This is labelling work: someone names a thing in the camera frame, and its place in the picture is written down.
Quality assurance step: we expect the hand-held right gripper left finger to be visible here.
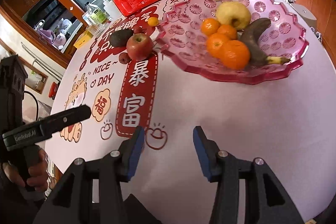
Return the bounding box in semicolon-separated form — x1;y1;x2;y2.
33;126;146;224

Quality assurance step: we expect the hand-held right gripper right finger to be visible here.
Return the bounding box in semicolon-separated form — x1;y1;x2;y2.
193;126;305;224

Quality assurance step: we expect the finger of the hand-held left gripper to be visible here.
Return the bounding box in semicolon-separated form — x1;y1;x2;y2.
38;105;92;138

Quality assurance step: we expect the dark avocado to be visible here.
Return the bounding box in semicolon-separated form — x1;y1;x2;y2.
109;29;134;47

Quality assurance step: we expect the red apple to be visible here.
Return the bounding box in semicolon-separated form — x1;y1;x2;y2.
126;33;153;61

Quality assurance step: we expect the mandarin orange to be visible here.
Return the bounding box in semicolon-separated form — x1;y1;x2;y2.
201;18;221;36
220;40;251;70
217;24;238;40
206;33;231;59

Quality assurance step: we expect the overripe dark banana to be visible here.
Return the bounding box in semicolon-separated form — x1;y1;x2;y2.
240;17;291;67

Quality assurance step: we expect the yellow pear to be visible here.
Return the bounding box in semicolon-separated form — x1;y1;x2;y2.
216;1;252;30

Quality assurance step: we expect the pink plastic fruit bowl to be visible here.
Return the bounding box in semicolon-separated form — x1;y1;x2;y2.
157;0;307;85

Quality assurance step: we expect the person's left forearm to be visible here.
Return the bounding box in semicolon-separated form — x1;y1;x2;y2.
0;174;44;224

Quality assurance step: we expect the person's left hand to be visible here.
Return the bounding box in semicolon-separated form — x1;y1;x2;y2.
3;148;50;199

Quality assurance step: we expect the pink printed tablecloth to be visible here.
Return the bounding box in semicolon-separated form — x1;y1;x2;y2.
45;0;336;224

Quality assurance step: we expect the person's dark clothing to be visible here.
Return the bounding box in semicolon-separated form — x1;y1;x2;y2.
123;194;163;224

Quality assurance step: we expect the wooden kitchen counter cabinet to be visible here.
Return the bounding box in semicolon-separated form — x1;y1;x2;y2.
0;4;87;69

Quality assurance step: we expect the yellow flat box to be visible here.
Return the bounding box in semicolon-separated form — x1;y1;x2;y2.
73;31;93;49

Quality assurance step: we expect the pink plastic bag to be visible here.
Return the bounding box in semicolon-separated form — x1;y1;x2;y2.
37;19;55;38

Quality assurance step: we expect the clear glass cup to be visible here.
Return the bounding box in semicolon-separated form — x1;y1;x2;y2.
88;21;109;38

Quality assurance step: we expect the clear plastic bottle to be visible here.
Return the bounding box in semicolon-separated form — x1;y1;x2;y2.
83;1;108;25

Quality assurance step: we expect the white squeeze bottle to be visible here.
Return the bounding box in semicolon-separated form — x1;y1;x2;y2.
89;0;121;21

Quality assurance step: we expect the grey white round stool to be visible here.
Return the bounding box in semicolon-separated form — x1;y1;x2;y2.
285;0;318;28

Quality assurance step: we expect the black cable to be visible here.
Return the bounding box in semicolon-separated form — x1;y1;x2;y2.
24;90;40;121

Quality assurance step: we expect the small wall niche shelf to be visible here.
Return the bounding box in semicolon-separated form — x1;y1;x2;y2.
24;64;49;94

